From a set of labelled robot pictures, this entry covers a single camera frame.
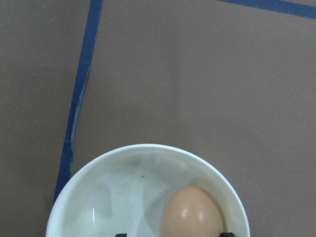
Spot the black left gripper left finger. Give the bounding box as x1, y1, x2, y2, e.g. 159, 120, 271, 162
115, 233, 127, 237

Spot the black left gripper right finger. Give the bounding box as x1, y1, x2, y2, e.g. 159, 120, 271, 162
220, 232, 234, 237

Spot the brown egg from bowl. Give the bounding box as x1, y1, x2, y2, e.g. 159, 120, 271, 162
159, 186, 224, 237

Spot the white bowl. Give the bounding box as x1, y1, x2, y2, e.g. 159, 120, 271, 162
45, 144, 250, 237

